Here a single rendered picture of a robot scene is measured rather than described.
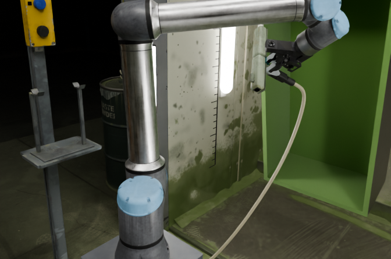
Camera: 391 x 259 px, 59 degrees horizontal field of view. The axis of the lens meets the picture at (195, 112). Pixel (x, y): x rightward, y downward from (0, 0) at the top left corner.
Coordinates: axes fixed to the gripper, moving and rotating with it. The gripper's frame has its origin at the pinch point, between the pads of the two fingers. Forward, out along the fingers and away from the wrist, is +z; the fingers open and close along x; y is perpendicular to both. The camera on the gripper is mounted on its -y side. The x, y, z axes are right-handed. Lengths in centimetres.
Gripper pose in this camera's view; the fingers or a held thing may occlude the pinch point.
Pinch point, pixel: (262, 67)
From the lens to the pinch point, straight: 143.7
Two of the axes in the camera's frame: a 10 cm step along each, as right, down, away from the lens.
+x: 1.2, -8.8, 4.6
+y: 8.5, 3.3, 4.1
